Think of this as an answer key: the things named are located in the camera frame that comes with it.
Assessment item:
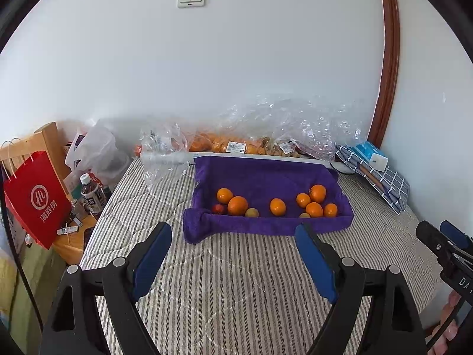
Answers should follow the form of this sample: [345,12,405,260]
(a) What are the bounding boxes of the red paper bag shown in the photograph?
[0,138,72,250]

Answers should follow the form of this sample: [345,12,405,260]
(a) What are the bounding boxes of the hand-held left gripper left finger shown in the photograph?
[39,222,173,355]

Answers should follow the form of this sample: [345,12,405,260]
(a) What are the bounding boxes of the dark drink bottle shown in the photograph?
[79,173,106,215]

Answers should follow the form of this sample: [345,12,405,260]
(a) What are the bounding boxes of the blue checked cloth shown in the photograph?
[334,144,411,215]

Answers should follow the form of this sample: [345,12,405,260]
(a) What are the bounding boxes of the striped bed mattress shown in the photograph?
[79,155,444,355]

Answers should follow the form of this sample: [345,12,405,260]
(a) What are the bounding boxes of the clear bag of oranges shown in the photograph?
[185,104,270,156]

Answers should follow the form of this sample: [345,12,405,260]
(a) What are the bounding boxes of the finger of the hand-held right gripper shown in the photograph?
[416,221,459,267]
[439,220,473,253]

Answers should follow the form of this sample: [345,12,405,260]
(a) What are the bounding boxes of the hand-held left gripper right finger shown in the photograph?
[294,222,429,355]

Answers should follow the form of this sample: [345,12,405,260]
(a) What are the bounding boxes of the blue white tissue packet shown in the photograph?
[351,141,389,172]

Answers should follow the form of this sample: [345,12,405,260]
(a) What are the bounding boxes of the light wooden chair frame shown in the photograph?
[0,121,71,193]

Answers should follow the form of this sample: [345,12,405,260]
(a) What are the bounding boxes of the person's right hand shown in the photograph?
[425,290,473,355]

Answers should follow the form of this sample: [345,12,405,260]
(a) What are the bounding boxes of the empty clear plastic bag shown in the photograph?
[140,122,196,200]

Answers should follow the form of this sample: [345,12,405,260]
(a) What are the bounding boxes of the brown wooden door frame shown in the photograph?
[367,0,401,149]

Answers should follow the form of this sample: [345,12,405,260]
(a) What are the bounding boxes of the white plastic bag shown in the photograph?
[64,119,131,185]

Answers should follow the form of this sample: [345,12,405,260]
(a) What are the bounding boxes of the clear bag of brown fruit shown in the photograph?
[266,96,363,161]

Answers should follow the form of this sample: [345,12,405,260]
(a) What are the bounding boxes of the wooden nightstand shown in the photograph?
[52,211,98,267]

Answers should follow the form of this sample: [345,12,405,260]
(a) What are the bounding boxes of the purple towel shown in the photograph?
[183,155,354,245]

